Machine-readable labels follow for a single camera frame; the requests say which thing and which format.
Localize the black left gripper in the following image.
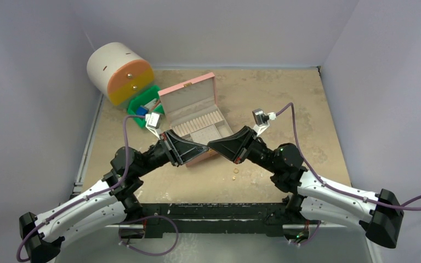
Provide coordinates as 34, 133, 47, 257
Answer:
134, 129, 207, 178

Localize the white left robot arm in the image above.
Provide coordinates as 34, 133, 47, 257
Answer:
16, 130, 209, 262

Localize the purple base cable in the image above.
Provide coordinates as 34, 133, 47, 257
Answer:
287, 219, 322, 248
118, 215, 179, 257

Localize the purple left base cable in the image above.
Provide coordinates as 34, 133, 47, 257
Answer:
118, 215, 179, 257

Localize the pink jewelry box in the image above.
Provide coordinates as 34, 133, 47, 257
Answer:
158, 72, 234, 168

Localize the blue item in bin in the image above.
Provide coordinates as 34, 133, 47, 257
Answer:
135, 105, 150, 117

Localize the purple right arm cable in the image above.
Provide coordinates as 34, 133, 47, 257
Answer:
275, 102, 421, 212

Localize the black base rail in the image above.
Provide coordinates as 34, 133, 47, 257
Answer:
124, 203, 318, 239

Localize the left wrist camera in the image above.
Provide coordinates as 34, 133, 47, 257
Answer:
145, 112, 162, 139

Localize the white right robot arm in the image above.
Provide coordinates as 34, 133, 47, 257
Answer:
207, 126, 404, 249

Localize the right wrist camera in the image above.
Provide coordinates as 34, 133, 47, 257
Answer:
252, 108, 277, 136

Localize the white cylindrical drawer cabinet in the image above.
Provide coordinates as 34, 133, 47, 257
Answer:
87, 42, 155, 108

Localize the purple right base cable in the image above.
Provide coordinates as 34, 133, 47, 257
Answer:
287, 219, 322, 248

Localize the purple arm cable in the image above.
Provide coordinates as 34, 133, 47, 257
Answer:
275, 102, 421, 212
16, 115, 146, 263

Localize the green plastic bin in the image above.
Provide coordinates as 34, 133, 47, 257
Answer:
127, 85, 164, 128

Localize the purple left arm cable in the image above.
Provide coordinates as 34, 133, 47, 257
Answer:
16, 115, 146, 263

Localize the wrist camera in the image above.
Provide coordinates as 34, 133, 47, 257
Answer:
145, 112, 162, 139
252, 108, 277, 136

